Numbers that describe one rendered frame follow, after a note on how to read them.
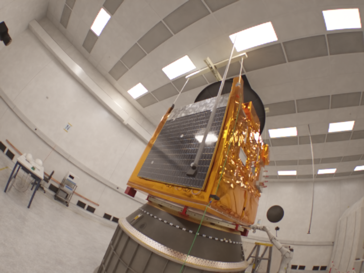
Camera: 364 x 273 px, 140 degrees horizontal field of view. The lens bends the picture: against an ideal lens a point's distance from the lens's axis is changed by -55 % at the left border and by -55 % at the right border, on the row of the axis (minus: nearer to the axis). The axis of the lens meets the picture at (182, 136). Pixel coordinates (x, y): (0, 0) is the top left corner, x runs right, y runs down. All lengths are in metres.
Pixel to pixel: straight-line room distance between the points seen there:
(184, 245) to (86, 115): 5.80
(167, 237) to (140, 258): 0.40
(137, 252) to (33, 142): 5.37
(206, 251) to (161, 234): 0.53
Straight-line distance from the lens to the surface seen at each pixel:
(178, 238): 1.75
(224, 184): 1.64
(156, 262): 1.74
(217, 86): 3.51
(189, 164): 1.77
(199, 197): 1.54
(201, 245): 1.78
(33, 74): 7.00
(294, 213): 9.62
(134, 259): 1.89
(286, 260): 2.58
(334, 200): 10.17
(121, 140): 6.80
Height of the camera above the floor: 1.61
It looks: 29 degrees up
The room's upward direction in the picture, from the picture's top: 24 degrees clockwise
